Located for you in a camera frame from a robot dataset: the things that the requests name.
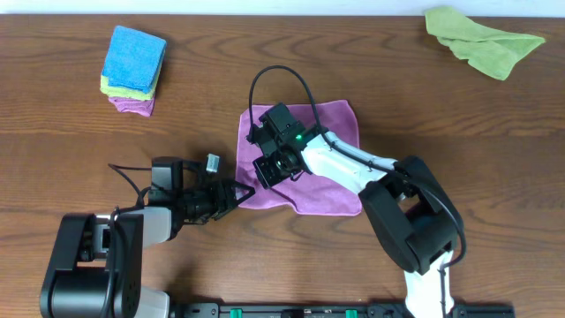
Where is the purple cloth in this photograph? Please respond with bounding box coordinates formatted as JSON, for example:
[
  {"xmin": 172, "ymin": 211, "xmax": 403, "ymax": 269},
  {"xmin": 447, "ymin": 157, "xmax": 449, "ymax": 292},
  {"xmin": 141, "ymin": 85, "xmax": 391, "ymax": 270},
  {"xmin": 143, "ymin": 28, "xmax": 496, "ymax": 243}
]
[
  {"xmin": 109, "ymin": 96, "xmax": 155, "ymax": 117},
  {"xmin": 236, "ymin": 100, "xmax": 362, "ymax": 216}
]

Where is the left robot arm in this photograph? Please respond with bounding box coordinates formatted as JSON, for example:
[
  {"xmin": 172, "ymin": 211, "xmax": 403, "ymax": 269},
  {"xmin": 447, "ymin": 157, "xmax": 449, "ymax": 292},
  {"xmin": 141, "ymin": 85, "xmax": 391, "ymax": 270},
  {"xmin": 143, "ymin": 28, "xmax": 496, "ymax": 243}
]
[{"xmin": 40, "ymin": 155, "xmax": 255, "ymax": 318}]

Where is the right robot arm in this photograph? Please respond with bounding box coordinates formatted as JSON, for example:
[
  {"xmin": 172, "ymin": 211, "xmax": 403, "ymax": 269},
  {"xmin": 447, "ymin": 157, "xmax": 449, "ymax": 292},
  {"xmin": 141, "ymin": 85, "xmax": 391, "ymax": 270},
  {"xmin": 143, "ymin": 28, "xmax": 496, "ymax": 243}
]
[{"xmin": 247, "ymin": 103, "xmax": 467, "ymax": 317}]

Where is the folded purple cloth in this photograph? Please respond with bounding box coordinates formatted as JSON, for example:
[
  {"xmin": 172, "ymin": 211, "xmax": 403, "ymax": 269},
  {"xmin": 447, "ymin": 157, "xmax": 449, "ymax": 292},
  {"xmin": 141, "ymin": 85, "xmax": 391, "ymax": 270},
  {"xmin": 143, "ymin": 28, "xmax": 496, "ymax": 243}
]
[{"xmin": 109, "ymin": 96, "xmax": 155, "ymax": 117}]

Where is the folded green cloth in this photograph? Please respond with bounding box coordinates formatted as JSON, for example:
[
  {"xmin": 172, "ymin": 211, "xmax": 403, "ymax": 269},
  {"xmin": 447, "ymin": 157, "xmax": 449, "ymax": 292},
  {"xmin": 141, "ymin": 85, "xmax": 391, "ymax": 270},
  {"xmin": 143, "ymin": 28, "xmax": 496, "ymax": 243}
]
[{"xmin": 100, "ymin": 71, "xmax": 161, "ymax": 101}]

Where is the folded blue cloth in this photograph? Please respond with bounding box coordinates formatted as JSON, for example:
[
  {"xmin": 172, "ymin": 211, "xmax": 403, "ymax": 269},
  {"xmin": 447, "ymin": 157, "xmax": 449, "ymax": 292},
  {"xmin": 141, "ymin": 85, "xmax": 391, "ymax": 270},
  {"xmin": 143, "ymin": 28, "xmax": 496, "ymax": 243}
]
[{"xmin": 102, "ymin": 26, "xmax": 167, "ymax": 94}]

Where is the loose green cloth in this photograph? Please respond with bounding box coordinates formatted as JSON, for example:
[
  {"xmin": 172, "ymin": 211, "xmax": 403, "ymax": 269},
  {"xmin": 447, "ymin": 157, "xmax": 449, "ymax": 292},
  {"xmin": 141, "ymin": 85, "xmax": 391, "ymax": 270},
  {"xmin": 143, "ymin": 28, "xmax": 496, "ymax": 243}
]
[{"xmin": 425, "ymin": 6, "xmax": 546, "ymax": 80}]

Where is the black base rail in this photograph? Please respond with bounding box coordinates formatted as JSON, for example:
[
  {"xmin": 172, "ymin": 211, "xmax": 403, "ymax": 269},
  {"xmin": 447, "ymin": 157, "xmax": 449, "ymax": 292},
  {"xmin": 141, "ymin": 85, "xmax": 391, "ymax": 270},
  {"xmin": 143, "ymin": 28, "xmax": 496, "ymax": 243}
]
[{"xmin": 169, "ymin": 301, "xmax": 516, "ymax": 318}]

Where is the right black cable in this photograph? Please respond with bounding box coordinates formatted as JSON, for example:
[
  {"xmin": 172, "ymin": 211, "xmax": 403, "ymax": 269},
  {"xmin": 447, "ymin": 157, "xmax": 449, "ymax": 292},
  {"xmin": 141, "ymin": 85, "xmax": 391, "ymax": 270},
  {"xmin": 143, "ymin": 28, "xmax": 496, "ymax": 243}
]
[{"xmin": 246, "ymin": 64, "xmax": 468, "ymax": 318}]

